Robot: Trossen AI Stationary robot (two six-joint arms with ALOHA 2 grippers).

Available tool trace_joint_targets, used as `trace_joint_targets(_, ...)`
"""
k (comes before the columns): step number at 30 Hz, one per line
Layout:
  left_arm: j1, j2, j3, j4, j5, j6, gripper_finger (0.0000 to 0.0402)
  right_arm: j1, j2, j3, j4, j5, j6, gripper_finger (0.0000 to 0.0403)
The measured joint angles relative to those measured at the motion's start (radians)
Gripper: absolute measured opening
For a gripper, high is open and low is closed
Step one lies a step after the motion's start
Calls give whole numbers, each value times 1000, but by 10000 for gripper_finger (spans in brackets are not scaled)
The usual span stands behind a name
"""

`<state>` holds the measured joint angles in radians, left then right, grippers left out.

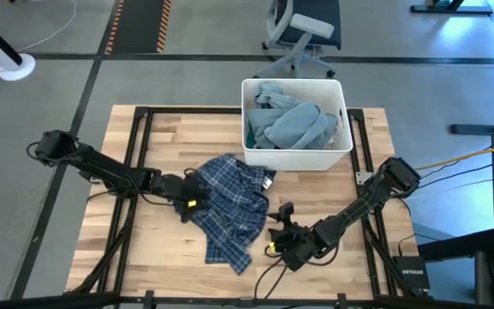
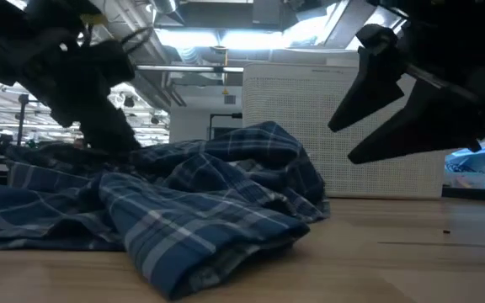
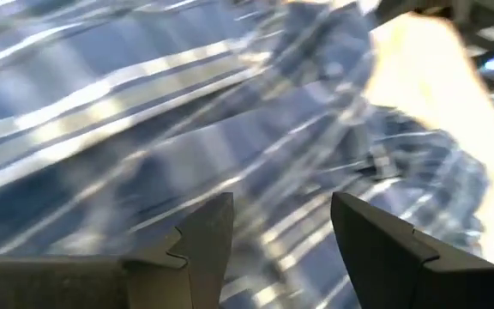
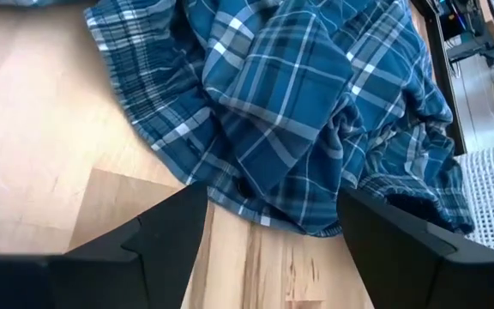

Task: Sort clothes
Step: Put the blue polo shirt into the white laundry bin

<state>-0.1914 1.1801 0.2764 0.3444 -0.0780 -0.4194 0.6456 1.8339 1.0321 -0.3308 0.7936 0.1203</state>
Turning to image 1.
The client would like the hazard striped floor mat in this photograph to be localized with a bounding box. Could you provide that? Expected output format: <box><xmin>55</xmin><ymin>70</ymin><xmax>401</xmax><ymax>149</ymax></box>
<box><xmin>104</xmin><ymin>0</ymin><xmax>173</xmax><ymax>55</ymax></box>

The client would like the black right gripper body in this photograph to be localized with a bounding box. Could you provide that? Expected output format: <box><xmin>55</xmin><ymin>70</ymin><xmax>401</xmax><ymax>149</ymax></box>
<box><xmin>267</xmin><ymin>225</ymin><xmax>323</xmax><ymax>272</ymax></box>

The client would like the white floor cable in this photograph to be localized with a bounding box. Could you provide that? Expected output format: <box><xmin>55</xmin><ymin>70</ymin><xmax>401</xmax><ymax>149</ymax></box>
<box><xmin>17</xmin><ymin>0</ymin><xmax>78</xmax><ymax>52</ymax></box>

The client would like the black metal table frame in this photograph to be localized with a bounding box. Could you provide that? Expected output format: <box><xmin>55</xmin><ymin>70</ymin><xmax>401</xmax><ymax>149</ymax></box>
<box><xmin>64</xmin><ymin>106</ymin><xmax>431</xmax><ymax>309</ymax></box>

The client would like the yellow cable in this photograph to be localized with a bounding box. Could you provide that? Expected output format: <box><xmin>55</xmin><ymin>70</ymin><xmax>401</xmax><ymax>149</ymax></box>
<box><xmin>416</xmin><ymin>142</ymin><xmax>494</xmax><ymax>172</ymax></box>

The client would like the grey blue office chair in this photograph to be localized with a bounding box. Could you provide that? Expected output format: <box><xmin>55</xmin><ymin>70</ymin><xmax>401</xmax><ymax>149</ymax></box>
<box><xmin>253</xmin><ymin>0</ymin><xmax>343</xmax><ymax>81</ymax></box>

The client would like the dark hanging cord loop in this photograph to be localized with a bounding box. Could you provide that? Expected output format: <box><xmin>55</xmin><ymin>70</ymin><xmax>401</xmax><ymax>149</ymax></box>
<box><xmin>253</xmin><ymin>256</ymin><xmax>291</xmax><ymax>300</ymax></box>

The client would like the black floor cable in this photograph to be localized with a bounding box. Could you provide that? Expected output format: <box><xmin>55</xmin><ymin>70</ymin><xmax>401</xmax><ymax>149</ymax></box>
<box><xmin>405</xmin><ymin>164</ymin><xmax>493</xmax><ymax>194</ymax></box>

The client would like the blue denim garment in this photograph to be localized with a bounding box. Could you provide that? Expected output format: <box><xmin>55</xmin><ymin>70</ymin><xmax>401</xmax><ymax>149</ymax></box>
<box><xmin>246</xmin><ymin>82</ymin><xmax>303</xmax><ymax>130</ymax></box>

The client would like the blue plaid shirt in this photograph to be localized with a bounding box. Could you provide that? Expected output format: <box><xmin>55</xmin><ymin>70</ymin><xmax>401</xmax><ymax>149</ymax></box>
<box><xmin>184</xmin><ymin>153</ymin><xmax>277</xmax><ymax>276</ymax></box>

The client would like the white plastic bin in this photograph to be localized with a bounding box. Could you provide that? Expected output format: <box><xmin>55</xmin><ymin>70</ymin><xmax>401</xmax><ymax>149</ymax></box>
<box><xmin>240</xmin><ymin>78</ymin><xmax>354</xmax><ymax>173</ymax></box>

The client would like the black desk foot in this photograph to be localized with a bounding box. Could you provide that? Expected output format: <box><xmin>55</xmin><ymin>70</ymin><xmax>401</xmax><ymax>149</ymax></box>
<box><xmin>409</xmin><ymin>0</ymin><xmax>494</xmax><ymax>15</ymax></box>

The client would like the black Netgear switch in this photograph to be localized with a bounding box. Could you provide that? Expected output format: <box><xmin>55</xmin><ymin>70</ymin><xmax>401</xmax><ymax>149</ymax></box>
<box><xmin>391</xmin><ymin>255</ymin><xmax>431</xmax><ymax>291</ymax></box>

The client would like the light blue towel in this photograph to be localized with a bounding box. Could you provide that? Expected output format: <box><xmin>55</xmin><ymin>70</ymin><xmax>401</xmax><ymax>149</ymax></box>
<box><xmin>255</xmin><ymin>101</ymin><xmax>339</xmax><ymax>151</ymax></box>

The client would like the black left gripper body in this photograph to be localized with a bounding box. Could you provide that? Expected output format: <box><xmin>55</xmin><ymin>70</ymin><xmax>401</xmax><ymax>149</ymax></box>
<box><xmin>160</xmin><ymin>173</ymin><xmax>212</xmax><ymax>223</ymax></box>

